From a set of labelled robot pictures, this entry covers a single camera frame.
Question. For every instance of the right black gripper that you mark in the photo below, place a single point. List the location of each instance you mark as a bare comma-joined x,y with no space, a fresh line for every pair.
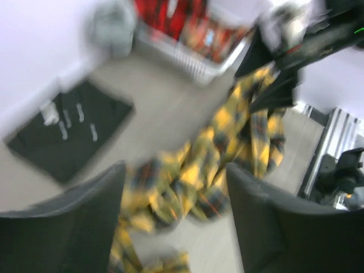
290,35

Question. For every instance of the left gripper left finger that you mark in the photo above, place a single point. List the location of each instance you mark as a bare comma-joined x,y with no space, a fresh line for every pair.
71,232

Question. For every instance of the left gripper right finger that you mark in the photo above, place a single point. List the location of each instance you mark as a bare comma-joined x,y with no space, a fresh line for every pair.
279,232

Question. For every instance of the white laundry basket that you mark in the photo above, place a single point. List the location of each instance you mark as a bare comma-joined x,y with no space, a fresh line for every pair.
156,45

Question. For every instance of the yellow plaid long sleeve shirt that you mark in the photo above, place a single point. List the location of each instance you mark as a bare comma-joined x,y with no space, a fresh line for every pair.
167,188

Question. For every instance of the red black plaid shirt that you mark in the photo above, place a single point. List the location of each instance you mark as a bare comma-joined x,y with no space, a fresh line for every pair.
188,23

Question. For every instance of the folded black shirt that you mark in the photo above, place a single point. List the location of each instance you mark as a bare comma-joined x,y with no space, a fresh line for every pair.
88,118

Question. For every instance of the grey crumpled shirt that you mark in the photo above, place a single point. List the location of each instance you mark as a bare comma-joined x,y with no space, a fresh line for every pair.
112,27

